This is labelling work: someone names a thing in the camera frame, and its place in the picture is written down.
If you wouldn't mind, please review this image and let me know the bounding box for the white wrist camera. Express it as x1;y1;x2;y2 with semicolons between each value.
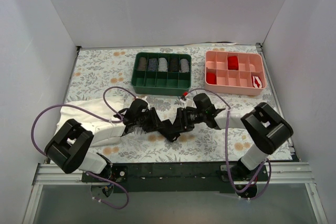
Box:
134;98;150;109
180;92;193;108

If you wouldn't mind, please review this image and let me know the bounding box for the red white striped roll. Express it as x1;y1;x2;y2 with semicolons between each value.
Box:
251;76;263;89

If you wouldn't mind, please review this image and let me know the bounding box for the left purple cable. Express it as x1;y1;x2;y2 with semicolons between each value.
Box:
30;86;130;209

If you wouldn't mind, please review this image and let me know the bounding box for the green divided organizer tray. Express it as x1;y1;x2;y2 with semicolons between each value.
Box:
131;52;192;96

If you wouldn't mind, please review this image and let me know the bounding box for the blue striped rolled underwear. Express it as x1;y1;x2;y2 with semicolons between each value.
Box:
147;58;158;71

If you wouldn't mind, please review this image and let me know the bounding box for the black rolled underwear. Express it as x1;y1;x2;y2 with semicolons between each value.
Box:
169;58;179;72

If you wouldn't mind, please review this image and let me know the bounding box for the brown rolled underwear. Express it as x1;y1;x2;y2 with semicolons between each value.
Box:
137;57;147;71

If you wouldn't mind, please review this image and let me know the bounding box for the red rolled underwear lower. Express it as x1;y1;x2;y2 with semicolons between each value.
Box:
206;72;217;85

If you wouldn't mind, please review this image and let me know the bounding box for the black underwear beige waistband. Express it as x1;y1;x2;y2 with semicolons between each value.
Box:
159;119;180;143

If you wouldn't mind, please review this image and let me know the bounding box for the grey white rolled underwear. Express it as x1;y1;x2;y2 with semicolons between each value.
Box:
180;59;190;73

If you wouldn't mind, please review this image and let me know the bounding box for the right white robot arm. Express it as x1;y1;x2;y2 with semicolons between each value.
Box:
169;93;293;181

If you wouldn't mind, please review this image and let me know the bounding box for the red rolled underwear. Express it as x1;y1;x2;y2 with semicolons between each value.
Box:
206;72;217;85
227;56;239;70

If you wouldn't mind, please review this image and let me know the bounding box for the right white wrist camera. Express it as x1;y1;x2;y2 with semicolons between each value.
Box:
180;92;193;108

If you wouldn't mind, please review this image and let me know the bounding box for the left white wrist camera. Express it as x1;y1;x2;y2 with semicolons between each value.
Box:
134;98;150;109

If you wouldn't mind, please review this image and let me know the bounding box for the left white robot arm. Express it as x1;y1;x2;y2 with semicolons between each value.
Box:
44;98;171;182

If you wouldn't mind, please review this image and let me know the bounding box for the white folded cloth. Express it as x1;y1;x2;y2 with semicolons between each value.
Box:
57;98;125;147

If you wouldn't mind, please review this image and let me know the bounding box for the white grey striped roll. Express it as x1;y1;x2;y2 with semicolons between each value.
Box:
157;57;168;72

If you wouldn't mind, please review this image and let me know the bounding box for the pink divided organizer tray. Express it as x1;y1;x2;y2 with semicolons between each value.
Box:
205;50;267;96

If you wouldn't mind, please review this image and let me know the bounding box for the red rolled underwear upper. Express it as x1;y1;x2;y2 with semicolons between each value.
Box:
227;56;239;70

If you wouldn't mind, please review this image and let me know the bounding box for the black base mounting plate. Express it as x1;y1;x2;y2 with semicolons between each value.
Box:
81;161;253;195

